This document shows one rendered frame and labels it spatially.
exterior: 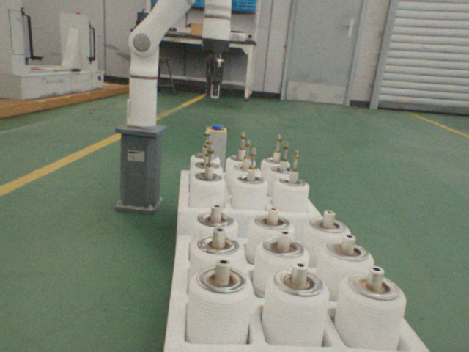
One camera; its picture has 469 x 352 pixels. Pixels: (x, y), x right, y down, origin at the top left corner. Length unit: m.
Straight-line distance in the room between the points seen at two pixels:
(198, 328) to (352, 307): 0.23
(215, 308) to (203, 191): 0.54
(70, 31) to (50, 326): 4.12
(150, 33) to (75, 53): 3.37
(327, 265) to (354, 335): 0.14
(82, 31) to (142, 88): 3.42
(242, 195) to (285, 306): 0.54
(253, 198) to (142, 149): 0.52
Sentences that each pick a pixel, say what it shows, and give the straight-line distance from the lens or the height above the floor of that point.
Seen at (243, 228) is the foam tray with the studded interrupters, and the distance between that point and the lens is 1.13.
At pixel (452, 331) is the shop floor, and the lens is 1.18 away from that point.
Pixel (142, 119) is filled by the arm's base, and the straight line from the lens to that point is 1.50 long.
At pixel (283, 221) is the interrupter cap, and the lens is 0.89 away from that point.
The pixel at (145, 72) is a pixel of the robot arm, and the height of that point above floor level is 0.49.
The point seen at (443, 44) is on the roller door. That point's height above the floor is 0.91.
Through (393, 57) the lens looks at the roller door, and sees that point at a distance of 6.51.
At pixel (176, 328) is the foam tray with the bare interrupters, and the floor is 0.18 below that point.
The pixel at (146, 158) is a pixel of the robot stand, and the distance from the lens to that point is 1.51.
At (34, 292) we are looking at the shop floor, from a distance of 1.14.
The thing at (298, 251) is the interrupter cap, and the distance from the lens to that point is 0.77.
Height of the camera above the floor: 0.58
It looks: 16 degrees down
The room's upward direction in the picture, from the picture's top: 5 degrees clockwise
